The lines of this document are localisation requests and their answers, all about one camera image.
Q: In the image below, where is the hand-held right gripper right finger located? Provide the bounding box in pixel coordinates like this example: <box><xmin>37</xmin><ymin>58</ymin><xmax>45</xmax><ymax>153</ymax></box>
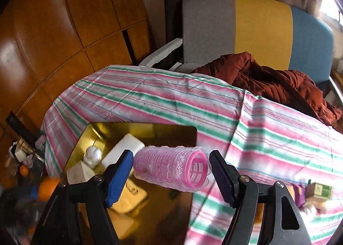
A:
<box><xmin>209</xmin><ymin>150</ymin><xmax>313</xmax><ymax>245</ymax></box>

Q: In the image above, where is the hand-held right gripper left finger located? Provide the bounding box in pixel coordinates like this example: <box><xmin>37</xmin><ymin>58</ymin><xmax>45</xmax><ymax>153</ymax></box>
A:
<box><xmin>31</xmin><ymin>149</ymin><xmax>134</xmax><ymax>245</ymax></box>

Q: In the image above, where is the orange tangerine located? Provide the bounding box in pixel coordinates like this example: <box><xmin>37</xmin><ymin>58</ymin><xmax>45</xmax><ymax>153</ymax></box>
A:
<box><xmin>38</xmin><ymin>178</ymin><xmax>61</xmax><ymax>200</ymax></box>

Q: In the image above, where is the yellow sponge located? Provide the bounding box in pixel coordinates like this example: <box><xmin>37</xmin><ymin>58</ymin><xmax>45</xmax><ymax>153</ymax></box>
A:
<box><xmin>110</xmin><ymin>178</ymin><xmax>148</xmax><ymax>214</ymax></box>

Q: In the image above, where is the white foam block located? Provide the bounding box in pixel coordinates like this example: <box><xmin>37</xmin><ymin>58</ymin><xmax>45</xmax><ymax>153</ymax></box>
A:
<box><xmin>101</xmin><ymin>133</ymin><xmax>145</xmax><ymax>170</ymax></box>

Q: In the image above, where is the white cotton ball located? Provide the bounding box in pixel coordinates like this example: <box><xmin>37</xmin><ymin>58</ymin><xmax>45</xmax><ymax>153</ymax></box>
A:
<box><xmin>84</xmin><ymin>145</ymin><xmax>103</xmax><ymax>168</ymax></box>

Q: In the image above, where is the small white box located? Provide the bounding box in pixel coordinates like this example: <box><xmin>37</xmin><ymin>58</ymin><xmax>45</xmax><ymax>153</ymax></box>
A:
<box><xmin>66</xmin><ymin>161</ymin><xmax>95</xmax><ymax>185</ymax></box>

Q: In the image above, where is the pink hair roller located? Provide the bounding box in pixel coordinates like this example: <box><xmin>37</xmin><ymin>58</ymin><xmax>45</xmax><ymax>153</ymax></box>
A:
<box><xmin>133</xmin><ymin>145</ymin><xmax>210</xmax><ymax>191</ymax></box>

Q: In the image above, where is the gold tin box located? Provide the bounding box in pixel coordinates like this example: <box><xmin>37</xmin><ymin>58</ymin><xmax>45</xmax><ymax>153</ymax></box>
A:
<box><xmin>57</xmin><ymin>122</ymin><xmax>198</xmax><ymax>245</ymax></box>

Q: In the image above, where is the purple item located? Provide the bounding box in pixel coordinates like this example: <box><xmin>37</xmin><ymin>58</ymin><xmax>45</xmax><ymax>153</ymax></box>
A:
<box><xmin>292</xmin><ymin>183</ymin><xmax>307</xmax><ymax>206</ymax></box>

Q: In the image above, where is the small green label box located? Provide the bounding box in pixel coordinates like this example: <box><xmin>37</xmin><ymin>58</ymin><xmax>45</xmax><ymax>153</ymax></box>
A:
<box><xmin>305</xmin><ymin>182</ymin><xmax>333</xmax><ymax>199</ymax></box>

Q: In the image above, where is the brass coloured bottle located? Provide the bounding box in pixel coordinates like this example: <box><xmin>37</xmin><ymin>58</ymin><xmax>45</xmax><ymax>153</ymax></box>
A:
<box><xmin>15</xmin><ymin>139</ymin><xmax>35</xmax><ymax>160</ymax></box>

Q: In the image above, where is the striped pink green cloth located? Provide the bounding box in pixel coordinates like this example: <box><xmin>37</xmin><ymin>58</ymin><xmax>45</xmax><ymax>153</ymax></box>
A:
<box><xmin>43</xmin><ymin>64</ymin><xmax>343</xmax><ymax>245</ymax></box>

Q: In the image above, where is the black bar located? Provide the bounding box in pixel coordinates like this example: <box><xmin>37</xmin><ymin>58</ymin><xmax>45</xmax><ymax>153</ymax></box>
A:
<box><xmin>6</xmin><ymin>111</ymin><xmax>45</xmax><ymax>144</ymax></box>

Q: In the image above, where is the rust brown jacket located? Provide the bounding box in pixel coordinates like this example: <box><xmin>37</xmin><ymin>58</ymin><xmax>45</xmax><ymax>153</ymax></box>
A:
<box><xmin>191</xmin><ymin>52</ymin><xmax>343</xmax><ymax>128</ymax></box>

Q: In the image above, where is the grey yellow blue chair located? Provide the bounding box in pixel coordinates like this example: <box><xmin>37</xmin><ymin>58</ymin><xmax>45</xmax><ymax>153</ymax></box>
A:
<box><xmin>138</xmin><ymin>0</ymin><xmax>343</xmax><ymax>101</ymax></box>

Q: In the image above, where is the window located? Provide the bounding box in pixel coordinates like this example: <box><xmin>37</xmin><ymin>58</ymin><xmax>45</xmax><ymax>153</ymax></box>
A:
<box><xmin>320</xmin><ymin>0</ymin><xmax>343</xmax><ymax>24</ymax></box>

